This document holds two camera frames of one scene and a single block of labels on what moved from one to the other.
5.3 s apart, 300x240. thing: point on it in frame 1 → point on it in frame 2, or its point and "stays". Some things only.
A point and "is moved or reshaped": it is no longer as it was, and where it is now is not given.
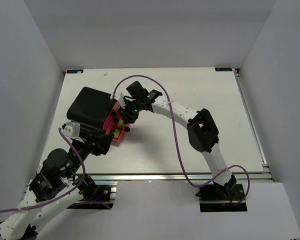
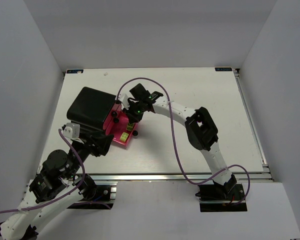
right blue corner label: x=223 y=69 stays
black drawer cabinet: x=90 y=107 stays
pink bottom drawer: x=117 y=141 is moved or reshaped
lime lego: x=121 y=124 → x=130 y=126
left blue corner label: x=75 y=71 stays
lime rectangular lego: x=116 y=133 → x=123 y=137
